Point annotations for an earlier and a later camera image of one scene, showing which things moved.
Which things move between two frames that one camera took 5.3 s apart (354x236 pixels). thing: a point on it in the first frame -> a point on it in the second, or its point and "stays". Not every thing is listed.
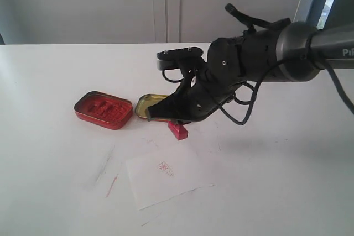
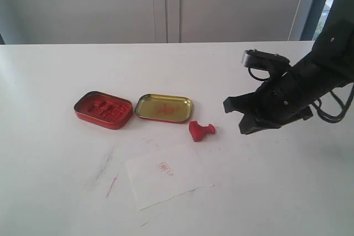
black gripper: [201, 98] -> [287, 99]
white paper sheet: [161, 175] stays
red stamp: [179, 131] -> [197, 131]
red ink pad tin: [103, 110] stays
